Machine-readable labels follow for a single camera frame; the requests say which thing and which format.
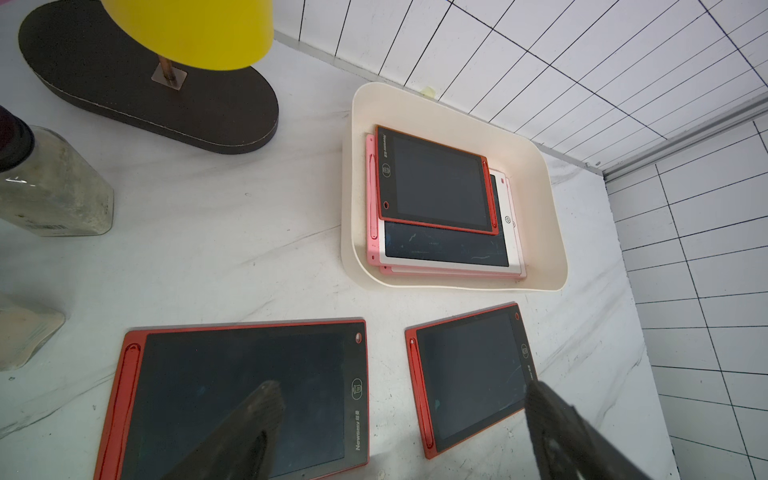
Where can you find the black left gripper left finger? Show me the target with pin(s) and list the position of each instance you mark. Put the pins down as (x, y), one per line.
(244, 445)

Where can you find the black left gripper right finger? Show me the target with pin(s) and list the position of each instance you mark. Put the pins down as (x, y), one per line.
(565, 445)

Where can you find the red writing tablet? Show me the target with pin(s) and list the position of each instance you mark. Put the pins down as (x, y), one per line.
(425, 183)
(468, 373)
(173, 387)

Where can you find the cream plastic storage box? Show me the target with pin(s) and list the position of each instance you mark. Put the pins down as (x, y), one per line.
(518, 158)

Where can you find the pink white writing tablet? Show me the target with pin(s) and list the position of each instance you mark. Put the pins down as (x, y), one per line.
(450, 246)

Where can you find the glass jar black lid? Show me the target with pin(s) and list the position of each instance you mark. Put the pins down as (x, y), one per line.
(47, 187)

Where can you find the yellow plastic wine glass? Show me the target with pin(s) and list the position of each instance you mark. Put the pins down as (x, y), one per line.
(218, 35)

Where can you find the dark metal glass rack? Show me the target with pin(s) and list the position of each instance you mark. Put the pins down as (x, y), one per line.
(83, 57)

